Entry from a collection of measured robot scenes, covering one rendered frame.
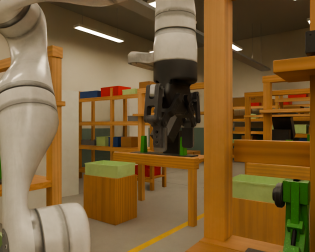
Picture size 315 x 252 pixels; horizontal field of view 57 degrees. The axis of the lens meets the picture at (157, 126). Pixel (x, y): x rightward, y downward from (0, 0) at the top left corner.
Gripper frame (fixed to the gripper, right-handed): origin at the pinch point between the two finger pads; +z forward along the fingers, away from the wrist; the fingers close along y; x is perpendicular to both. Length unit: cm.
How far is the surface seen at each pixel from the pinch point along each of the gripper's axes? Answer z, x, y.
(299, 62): -22, -12, 53
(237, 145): 5, 15, 74
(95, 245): 130, 213, 186
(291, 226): 26, -10, 49
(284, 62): -23, -8, 53
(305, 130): 8, 74, 736
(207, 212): 31, 24, 66
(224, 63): -28, 17, 66
